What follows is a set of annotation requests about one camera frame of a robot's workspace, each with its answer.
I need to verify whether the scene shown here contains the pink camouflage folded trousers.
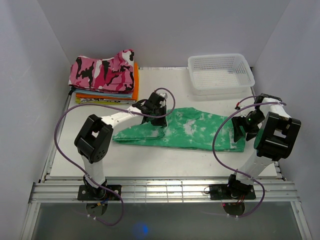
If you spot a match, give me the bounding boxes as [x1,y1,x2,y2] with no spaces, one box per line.
[68,49,135,93]

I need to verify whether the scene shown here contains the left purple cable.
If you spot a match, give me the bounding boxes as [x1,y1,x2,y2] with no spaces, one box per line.
[53,87,176,226]

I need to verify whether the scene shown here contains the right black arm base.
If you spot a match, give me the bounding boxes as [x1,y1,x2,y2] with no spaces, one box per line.
[203,183,256,201]

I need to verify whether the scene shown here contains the green tie-dye trousers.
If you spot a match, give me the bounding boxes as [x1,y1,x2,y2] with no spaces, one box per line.
[111,106,245,153]

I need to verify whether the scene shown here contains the white plastic basket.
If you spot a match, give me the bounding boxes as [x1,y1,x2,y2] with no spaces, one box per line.
[187,53,255,96]

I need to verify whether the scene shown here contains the purple cable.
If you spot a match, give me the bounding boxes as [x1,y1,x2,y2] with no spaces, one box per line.
[211,95,287,219]
[53,87,176,226]

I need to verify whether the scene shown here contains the light blue folded trousers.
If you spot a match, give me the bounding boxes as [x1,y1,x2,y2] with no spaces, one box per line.
[74,88,133,99]

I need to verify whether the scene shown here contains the aluminium frame rail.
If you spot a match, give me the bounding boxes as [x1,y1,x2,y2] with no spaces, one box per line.
[28,177,300,204]

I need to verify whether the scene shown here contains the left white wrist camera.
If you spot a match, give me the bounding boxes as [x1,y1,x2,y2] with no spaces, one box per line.
[156,92,168,106]

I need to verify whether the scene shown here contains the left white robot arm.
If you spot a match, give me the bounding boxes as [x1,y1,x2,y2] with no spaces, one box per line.
[74,92,168,200]

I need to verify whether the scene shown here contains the yellow patterned folded trousers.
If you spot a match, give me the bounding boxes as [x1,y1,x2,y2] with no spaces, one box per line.
[75,97,137,105]

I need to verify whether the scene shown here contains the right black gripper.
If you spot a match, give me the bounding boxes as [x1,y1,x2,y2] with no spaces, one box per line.
[231,109,266,142]

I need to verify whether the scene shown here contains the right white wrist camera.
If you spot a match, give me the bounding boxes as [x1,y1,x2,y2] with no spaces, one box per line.
[235,104,250,117]

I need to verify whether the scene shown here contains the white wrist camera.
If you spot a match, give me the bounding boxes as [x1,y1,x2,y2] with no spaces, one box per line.
[235,104,250,117]
[156,92,168,106]

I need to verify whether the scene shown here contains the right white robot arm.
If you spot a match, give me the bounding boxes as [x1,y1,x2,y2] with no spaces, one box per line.
[225,93,301,199]

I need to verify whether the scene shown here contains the orange folded trousers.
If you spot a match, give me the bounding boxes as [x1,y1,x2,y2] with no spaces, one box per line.
[73,62,139,101]

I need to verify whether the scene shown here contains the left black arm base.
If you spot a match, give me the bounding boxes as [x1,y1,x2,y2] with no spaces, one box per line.
[77,185,120,201]

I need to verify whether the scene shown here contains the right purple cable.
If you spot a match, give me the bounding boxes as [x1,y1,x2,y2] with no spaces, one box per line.
[211,95,287,219]

